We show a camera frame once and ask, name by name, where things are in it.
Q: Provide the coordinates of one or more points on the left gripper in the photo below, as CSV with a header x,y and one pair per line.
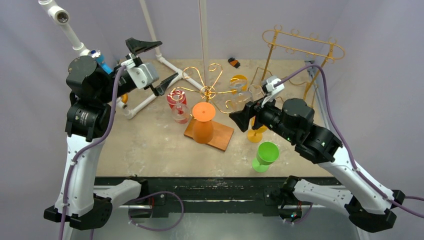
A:
x,y
137,47

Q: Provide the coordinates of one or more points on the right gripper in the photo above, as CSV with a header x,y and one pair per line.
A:
x,y
251,113

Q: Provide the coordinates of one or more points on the clear flute glass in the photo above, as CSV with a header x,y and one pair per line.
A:
x,y
256,91

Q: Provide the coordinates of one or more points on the orange wine glass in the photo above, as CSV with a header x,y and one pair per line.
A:
x,y
203,130

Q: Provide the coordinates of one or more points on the clear ribbed wine glass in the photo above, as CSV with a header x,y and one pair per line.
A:
x,y
180,113

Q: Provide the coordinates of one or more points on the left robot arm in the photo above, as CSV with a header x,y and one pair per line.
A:
x,y
89,120

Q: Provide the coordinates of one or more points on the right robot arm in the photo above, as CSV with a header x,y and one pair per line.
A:
x,y
366,203

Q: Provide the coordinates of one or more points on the yellow wine glass front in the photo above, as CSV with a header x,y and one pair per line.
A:
x,y
256,135

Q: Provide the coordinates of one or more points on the yellow wine glass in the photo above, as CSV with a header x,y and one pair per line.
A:
x,y
256,135
239,81

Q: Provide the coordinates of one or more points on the gold wine glass rack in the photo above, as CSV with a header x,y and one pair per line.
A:
x,y
222,133

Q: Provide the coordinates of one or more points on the yellow wine glass back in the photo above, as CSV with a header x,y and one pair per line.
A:
x,y
239,81

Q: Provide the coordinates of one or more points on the red wine glass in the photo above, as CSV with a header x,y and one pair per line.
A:
x,y
176,97

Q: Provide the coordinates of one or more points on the green wine glass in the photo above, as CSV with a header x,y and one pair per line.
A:
x,y
267,153

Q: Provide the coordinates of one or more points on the orange pipe fitting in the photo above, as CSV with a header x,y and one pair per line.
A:
x,y
124,98

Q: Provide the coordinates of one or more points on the blue valve on pipe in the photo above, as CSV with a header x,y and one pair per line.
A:
x,y
98,56

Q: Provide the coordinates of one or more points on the black orange small clip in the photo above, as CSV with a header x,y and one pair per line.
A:
x,y
234,62

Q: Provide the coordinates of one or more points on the white pole red stripe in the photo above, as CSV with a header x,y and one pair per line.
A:
x,y
204,37

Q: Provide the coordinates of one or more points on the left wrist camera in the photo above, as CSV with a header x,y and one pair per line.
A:
x,y
143,75

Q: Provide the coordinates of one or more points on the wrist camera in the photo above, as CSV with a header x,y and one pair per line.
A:
x,y
271,87
143,75

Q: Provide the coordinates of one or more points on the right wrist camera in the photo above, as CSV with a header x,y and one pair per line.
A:
x,y
271,87

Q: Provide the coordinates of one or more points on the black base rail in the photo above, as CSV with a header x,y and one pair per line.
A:
x,y
217,195

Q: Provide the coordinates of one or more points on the gold wire bottle rack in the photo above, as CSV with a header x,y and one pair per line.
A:
x,y
291,47

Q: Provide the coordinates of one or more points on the white PVC pipe frame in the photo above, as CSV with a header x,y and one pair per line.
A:
x,y
61,18

